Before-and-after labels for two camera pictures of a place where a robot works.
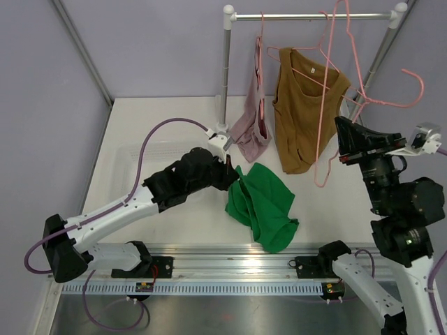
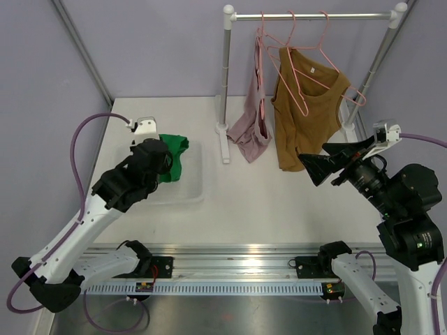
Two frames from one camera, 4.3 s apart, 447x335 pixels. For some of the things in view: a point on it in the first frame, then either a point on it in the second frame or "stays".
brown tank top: [307, 102] stays
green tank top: [261, 201] -> [177, 144]
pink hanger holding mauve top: [258, 61] stays
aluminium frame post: [82, 48] stays
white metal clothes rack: [230, 15] stays
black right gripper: [360, 137] -> [321, 166]
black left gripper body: [197, 185] -> [154, 181]
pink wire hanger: [361, 92] -> [282, 57]
